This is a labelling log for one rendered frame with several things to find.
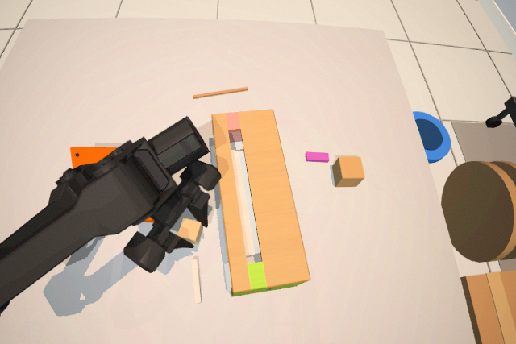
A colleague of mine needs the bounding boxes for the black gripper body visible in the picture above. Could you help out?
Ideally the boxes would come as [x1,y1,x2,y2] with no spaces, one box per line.
[123,160,222,274]

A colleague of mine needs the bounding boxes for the pink flat bar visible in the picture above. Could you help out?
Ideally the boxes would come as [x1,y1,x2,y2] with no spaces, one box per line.
[306,152,329,163]

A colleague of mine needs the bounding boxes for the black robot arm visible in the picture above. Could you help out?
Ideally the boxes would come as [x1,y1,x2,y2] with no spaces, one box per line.
[0,116,210,316]

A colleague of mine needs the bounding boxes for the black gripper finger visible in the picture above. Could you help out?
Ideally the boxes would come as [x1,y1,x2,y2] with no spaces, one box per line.
[165,231,194,254]
[187,192,210,228]

